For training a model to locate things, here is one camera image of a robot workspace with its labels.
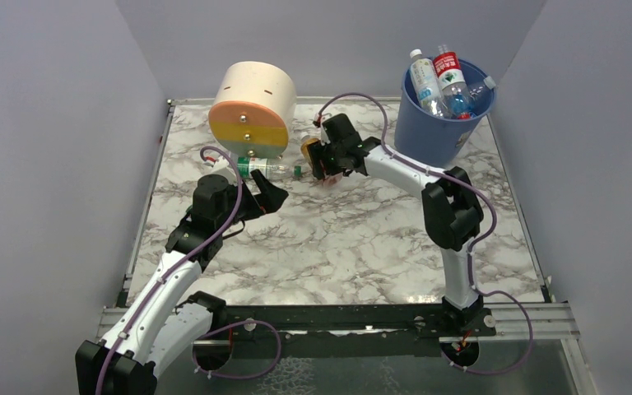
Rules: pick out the red yellow label juice bottle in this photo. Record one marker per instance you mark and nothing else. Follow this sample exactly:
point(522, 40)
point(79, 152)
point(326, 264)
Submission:
point(313, 151)

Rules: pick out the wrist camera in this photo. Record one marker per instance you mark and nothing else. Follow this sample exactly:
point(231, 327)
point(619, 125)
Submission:
point(221, 166)
point(318, 123)

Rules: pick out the white blue label tea bottle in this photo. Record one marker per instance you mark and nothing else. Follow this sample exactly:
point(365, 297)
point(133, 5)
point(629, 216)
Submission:
point(425, 84)

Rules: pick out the red label clear bottle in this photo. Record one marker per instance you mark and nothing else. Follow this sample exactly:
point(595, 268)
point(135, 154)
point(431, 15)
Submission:
point(452, 83)

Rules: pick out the blue plastic bin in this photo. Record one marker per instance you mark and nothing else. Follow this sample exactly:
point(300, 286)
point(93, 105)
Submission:
point(430, 139)

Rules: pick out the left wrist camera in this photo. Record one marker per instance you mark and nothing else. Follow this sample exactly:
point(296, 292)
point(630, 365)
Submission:
point(221, 166)

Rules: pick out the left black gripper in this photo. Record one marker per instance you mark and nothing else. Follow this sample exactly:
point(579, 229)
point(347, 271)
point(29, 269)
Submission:
point(253, 202)

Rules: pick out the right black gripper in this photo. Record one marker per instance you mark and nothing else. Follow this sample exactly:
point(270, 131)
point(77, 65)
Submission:
point(322, 161)

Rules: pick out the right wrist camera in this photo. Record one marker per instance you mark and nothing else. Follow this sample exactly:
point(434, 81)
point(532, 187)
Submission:
point(318, 123)

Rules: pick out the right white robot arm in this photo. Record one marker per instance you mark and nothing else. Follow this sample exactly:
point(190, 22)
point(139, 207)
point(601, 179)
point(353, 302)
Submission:
point(451, 211)

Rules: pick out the green cap clear bottle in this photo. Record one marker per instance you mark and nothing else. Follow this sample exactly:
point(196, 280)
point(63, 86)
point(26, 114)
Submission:
point(270, 168)

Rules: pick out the beige round drum box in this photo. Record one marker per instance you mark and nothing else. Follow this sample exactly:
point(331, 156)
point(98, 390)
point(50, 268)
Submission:
point(252, 112)

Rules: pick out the blue label clear bottle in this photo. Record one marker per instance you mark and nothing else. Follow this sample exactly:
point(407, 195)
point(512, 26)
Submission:
point(482, 90)

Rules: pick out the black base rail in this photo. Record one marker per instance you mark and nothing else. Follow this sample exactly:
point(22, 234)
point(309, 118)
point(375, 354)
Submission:
point(215, 331)

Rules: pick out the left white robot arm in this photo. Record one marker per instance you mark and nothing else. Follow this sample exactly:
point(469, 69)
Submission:
point(158, 294)

